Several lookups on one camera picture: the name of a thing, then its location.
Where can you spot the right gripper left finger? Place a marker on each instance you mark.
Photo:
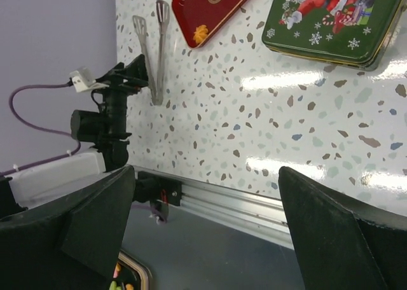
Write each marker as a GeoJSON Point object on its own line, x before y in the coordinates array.
{"type": "Point", "coordinates": [72, 242]}

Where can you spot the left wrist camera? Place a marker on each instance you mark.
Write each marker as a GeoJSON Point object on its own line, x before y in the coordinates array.
{"type": "Point", "coordinates": [84, 81]}

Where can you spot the aluminium front rail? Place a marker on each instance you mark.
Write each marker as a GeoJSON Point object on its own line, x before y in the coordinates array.
{"type": "Point", "coordinates": [251, 213]}

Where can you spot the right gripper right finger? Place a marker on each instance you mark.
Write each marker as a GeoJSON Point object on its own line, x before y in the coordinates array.
{"type": "Point", "coordinates": [341, 242]}

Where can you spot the orange flower cookie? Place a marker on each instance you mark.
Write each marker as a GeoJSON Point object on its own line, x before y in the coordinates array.
{"type": "Point", "coordinates": [200, 34]}

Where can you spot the dark tray with sweets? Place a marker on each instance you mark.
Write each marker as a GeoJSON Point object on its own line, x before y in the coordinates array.
{"type": "Point", "coordinates": [130, 274]}

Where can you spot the red serving tray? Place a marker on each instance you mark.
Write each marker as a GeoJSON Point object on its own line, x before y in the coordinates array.
{"type": "Point", "coordinates": [214, 14]}

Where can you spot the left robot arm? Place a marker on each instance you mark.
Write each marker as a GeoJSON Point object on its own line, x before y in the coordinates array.
{"type": "Point", "coordinates": [106, 128]}

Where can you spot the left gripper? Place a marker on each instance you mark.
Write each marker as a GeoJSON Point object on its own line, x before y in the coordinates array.
{"type": "Point", "coordinates": [123, 80]}

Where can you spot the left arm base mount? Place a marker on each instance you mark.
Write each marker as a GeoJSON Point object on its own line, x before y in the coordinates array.
{"type": "Point", "coordinates": [156, 193]}

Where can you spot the gold tin lid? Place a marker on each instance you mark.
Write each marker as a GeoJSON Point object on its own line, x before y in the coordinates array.
{"type": "Point", "coordinates": [351, 33]}

